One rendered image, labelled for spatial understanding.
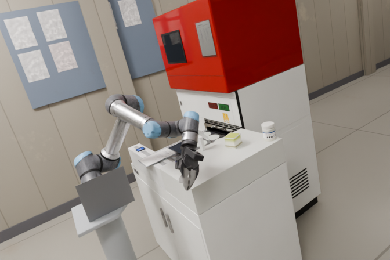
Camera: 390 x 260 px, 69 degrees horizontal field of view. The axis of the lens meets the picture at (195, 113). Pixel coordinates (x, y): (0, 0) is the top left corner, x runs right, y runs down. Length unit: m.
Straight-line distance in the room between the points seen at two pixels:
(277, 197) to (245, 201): 0.25
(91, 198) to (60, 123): 1.97
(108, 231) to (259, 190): 0.87
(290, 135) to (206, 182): 1.06
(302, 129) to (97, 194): 1.56
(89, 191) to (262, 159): 0.94
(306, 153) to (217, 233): 1.19
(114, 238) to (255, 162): 0.91
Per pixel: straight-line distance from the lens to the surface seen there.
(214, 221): 1.51
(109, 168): 1.85
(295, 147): 2.35
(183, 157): 1.24
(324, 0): 5.81
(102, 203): 1.68
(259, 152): 1.57
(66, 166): 3.65
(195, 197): 1.39
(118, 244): 1.85
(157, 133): 1.27
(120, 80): 3.50
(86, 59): 3.49
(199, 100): 2.24
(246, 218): 1.65
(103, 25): 3.49
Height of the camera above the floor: 1.64
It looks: 16 degrees down
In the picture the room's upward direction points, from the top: 14 degrees counter-clockwise
